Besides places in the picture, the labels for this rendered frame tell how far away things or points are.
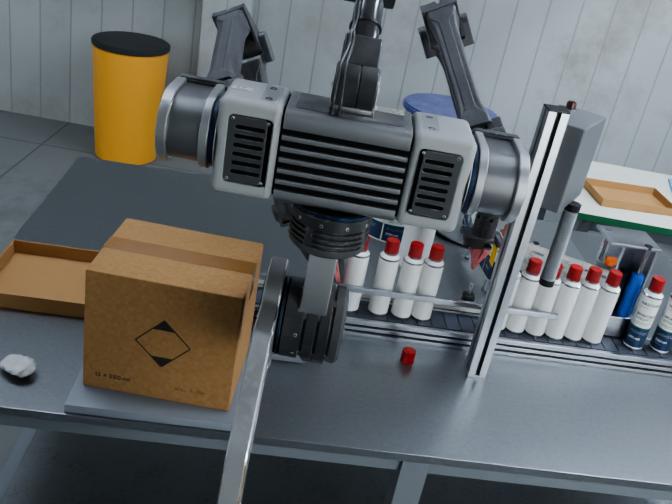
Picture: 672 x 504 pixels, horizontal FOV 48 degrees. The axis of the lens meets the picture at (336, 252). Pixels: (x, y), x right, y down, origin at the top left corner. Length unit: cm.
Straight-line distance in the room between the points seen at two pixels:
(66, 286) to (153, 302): 54
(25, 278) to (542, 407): 129
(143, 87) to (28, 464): 285
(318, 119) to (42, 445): 157
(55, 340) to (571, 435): 117
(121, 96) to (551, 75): 272
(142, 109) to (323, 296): 361
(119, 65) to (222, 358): 336
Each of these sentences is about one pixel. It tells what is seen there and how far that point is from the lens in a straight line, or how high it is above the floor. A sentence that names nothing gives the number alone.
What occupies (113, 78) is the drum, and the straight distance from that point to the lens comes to 473.
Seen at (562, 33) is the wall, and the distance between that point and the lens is 517.
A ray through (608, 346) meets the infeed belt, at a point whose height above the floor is 88.
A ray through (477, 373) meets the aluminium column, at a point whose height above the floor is 84.
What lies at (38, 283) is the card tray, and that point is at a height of 83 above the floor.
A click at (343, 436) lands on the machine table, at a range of 159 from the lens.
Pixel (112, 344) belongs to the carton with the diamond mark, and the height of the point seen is 96.
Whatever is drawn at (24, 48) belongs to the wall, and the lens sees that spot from 557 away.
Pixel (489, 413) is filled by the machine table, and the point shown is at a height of 83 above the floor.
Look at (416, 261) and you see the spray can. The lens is 185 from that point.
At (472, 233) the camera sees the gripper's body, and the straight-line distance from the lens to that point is 192.
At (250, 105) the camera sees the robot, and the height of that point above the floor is 152.
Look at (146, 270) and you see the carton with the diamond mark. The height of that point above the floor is 112.
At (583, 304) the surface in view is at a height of 99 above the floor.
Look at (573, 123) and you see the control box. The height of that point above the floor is 148.
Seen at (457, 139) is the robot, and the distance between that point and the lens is 116.
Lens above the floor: 185
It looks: 27 degrees down
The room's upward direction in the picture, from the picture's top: 11 degrees clockwise
